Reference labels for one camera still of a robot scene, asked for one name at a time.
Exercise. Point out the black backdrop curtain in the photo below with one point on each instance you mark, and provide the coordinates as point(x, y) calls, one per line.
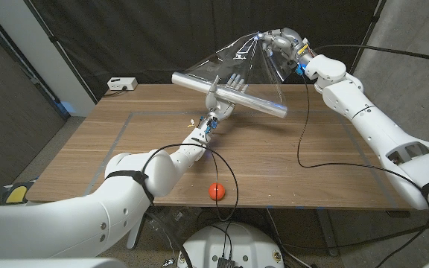
point(125, 37)

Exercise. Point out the black backdrop stand pole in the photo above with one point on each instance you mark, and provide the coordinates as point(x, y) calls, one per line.
point(367, 37)
point(64, 56)

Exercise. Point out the black box on torso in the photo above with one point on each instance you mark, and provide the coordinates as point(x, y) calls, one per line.
point(226, 263)

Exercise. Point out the white power box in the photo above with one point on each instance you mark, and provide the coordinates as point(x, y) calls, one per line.
point(122, 83)

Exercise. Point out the orange ball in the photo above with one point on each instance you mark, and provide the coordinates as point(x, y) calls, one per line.
point(216, 191)

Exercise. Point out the small black white connector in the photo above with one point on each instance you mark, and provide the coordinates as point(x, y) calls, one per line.
point(168, 263)

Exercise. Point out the grey table leg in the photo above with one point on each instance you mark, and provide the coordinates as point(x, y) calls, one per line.
point(135, 236)
point(326, 232)

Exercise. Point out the white robot shoulder housing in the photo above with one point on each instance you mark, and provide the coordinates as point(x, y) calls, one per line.
point(50, 264)

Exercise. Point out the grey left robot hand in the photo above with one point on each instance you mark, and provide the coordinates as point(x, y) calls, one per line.
point(218, 108)

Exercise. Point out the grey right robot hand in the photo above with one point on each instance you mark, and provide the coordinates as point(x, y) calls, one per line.
point(289, 46)

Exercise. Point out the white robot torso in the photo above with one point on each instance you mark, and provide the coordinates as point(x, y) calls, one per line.
point(251, 245)

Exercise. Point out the yellow and black mat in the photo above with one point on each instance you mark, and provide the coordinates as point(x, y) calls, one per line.
point(15, 193)

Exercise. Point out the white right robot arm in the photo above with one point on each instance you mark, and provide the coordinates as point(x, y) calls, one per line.
point(378, 130)

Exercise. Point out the clear plastic bag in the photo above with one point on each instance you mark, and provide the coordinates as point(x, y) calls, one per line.
point(173, 219)

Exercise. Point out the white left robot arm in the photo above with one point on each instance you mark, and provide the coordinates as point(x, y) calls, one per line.
point(69, 223)

